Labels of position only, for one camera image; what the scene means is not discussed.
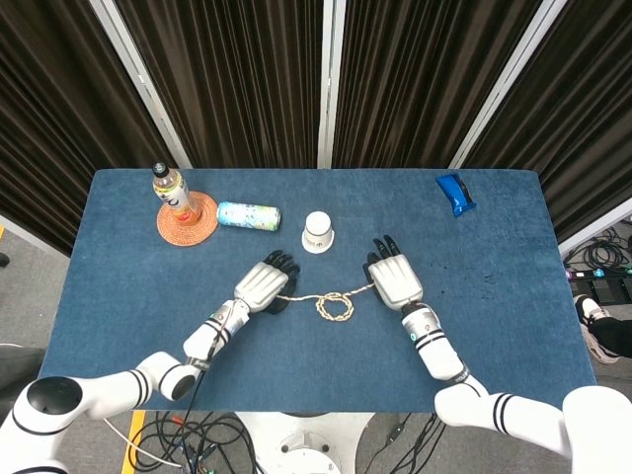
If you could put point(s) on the right black-fingered white robot hand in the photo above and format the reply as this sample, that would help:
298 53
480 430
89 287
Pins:
395 281

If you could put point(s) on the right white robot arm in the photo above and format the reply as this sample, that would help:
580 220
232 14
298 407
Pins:
474 390

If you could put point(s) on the orange woven round coaster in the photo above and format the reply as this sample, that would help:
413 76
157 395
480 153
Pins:
190 232

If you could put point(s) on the white paper cup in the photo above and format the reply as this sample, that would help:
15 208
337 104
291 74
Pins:
317 232

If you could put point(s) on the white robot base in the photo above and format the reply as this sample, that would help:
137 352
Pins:
306 439

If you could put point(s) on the dark brown pleated curtain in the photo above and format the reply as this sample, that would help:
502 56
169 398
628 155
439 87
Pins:
49 123
424 74
582 123
232 74

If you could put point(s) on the clear bottle with orange drink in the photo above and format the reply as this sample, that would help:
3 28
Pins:
173 195

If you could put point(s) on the black trouser leg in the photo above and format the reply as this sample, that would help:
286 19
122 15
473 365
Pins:
617 336

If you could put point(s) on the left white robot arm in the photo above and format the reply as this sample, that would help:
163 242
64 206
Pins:
148 380

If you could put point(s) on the blue snack packet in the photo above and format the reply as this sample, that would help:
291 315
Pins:
454 192

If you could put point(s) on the white partition frame post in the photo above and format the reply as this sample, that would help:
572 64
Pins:
330 84
503 84
140 84

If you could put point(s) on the light green drink can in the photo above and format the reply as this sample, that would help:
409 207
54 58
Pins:
249 215

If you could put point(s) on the left black-fingered white robot hand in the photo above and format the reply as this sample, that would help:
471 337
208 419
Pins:
261 284

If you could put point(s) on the blue felt table cloth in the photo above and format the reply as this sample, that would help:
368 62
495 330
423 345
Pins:
148 276

